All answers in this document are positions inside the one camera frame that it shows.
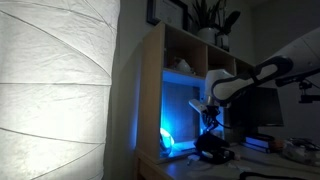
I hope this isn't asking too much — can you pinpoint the green plant in white pot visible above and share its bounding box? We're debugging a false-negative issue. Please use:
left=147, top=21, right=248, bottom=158
left=189, top=0, right=241, bottom=35

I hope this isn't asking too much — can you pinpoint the black computer monitor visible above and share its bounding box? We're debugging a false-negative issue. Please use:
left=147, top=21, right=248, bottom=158
left=228, top=87, right=284, bottom=131

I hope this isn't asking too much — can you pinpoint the clear plastic bag clutter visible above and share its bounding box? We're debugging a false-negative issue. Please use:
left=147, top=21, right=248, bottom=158
left=282, top=138, right=320, bottom=167

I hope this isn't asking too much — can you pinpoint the black pouch bag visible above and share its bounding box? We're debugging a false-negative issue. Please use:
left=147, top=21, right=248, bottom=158
left=194, top=132, right=235, bottom=165

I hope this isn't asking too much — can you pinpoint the black framed picture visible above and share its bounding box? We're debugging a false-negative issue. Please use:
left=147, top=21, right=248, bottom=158
left=146, top=0, right=188, bottom=30

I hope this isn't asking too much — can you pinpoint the glowing blue orb lamp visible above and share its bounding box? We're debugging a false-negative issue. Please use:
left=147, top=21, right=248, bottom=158
left=160, top=128, right=175, bottom=157

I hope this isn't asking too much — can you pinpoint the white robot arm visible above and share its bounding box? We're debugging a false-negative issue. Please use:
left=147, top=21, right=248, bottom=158
left=189, top=28, right=320, bottom=133

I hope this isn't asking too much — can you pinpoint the white object on shelf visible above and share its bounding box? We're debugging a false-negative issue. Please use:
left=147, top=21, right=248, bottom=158
left=174, top=57, right=195, bottom=74

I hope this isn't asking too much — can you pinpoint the wooden cube shelf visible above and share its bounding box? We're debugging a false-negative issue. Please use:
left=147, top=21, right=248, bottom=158
left=136, top=22, right=251, bottom=164

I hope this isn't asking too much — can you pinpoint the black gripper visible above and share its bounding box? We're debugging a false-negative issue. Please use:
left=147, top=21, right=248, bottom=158
left=201, top=106, right=220, bottom=132

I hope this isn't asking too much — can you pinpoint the black camera on boom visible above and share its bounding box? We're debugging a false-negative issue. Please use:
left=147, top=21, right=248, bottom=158
left=275, top=68, right=320, bottom=87

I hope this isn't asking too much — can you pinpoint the stack of blue books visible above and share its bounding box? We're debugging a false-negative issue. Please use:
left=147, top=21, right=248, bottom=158
left=242, top=134, right=283, bottom=153

